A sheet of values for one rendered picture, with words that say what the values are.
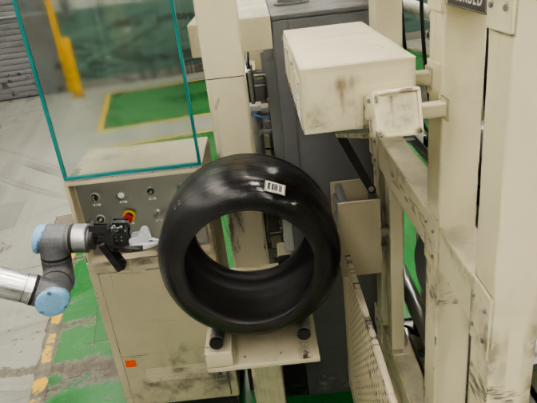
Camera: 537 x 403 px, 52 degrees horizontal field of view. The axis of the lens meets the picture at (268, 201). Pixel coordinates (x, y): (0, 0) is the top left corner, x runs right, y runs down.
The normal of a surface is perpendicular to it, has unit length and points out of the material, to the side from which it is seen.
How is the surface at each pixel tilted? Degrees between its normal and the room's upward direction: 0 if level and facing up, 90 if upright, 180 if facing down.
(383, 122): 72
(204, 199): 47
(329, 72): 90
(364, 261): 90
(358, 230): 90
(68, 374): 0
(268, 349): 0
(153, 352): 90
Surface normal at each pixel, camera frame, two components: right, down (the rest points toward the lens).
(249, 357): -0.11, -0.90
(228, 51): 0.03, 0.42
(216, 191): -0.23, -0.35
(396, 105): 0.00, 0.12
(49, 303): 0.33, 0.40
